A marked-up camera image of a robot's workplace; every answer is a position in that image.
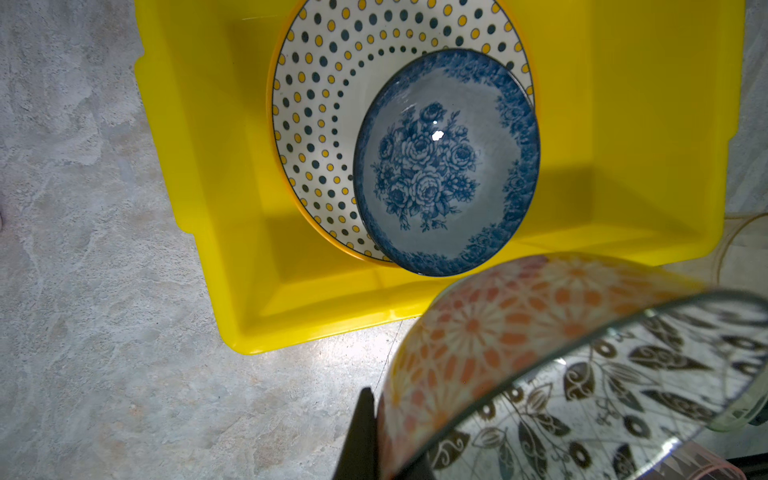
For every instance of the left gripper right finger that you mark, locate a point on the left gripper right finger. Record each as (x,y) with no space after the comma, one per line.
(420,470)

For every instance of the amber plastic cup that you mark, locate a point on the amber plastic cup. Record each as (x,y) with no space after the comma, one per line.
(741,259)

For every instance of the pink plastic cup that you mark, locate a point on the pink plastic cup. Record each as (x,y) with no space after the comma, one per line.
(694,462)

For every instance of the dotted plate yellow rim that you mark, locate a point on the dotted plate yellow rim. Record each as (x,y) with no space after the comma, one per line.
(329,65)

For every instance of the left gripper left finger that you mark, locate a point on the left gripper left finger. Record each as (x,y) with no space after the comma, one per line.
(359,456)

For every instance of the black leaf patterned bowl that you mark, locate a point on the black leaf patterned bowl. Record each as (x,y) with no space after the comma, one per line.
(566,366)

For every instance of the yellow plastic bin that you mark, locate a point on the yellow plastic bin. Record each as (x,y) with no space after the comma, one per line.
(636,100)

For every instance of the blue floral bowl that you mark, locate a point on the blue floral bowl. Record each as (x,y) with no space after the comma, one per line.
(446,162)

